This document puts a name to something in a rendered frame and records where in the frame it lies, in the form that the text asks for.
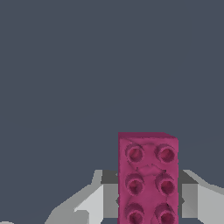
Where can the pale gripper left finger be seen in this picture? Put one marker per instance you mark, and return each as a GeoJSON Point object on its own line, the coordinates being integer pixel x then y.
{"type": "Point", "coordinates": [96, 201]}

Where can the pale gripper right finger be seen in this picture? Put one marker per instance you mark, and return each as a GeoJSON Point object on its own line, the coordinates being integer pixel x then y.
{"type": "Point", "coordinates": [195, 201]}

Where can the magenta studded building brick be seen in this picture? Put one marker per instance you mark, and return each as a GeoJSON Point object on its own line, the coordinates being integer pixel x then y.
{"type": "Point", "coordinates": [148, 175]}

